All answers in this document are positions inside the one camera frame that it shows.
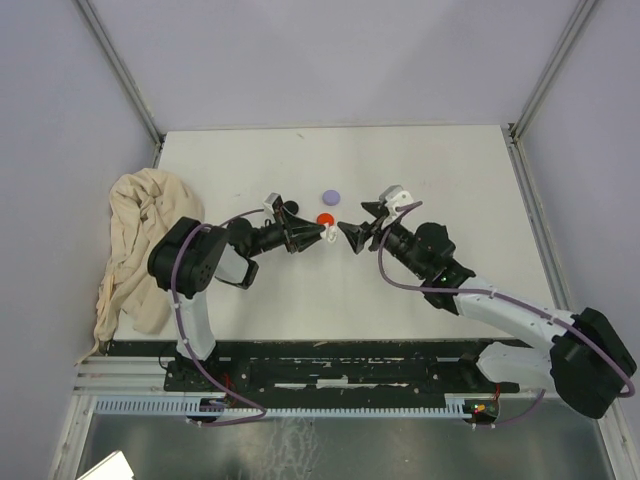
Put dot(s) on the white paper sheet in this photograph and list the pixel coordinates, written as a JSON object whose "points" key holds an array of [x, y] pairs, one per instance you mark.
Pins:
{"points": [[113, 467]]}

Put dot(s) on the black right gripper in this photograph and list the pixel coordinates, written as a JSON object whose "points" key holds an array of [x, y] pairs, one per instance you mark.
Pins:
{"points": [[357, 235]]}

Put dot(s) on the aluminium corner post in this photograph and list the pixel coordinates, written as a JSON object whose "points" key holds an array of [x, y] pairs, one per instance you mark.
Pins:
{"points": [[569, 38], [114, 59]]}

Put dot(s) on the black earbud charging case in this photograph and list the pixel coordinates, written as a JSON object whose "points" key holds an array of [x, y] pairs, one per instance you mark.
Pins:
{"points": [[292, 207]]}

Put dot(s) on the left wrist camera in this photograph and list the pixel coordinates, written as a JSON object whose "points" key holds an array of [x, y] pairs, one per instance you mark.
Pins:
{"points": [[273, 203]]}

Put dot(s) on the right aluminium corner post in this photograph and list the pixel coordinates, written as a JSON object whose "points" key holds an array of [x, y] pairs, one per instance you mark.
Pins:
{"points": [[569, 38]]}

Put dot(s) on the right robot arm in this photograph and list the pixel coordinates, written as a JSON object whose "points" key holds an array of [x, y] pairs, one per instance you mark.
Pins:
{"points": [[578, 356]]}

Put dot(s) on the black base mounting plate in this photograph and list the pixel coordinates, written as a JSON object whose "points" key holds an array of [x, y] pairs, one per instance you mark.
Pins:
{"points": [[395, 383]]}

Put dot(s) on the left aluminium corner post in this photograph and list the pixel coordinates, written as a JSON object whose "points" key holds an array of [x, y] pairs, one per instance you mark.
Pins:
{"points": [[114, 59]]}

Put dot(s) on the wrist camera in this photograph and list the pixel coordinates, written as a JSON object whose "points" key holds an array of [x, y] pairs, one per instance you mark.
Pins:
{"points": [[396, 199], [273, 203]]}

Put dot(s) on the aluminium frame rail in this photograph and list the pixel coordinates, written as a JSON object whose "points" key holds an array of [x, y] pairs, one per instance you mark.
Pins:
{"points": [[143, 375]]}

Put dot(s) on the cream crumpled cloth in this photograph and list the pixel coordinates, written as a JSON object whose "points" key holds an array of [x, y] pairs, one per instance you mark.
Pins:
{"points": [[144, 207]]}

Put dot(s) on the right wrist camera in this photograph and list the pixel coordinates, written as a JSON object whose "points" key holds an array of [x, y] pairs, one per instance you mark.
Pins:
{"points": [[396, 199]]}

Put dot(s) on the purple earbud charging case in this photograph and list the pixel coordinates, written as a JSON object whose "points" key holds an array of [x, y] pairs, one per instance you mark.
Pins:
{"points": [[331, 197]]}

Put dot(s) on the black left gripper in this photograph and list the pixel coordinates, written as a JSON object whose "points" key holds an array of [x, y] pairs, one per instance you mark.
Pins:
{"points": [[302, 240]]}

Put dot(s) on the orange earbud charging case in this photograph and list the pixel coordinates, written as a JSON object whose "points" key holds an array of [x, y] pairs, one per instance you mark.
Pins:
{"points": [[325, 218]]}

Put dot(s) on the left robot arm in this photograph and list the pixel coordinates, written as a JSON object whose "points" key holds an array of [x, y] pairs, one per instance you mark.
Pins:
{"points": [[191, 255]]}

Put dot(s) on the white slotted cable duct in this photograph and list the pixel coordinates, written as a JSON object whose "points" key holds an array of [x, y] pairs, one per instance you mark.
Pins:
{"points": [[201, 408]]}

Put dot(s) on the white earbud charging case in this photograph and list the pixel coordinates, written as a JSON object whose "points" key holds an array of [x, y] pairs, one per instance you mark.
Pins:
{"points": [[330, 233]]}

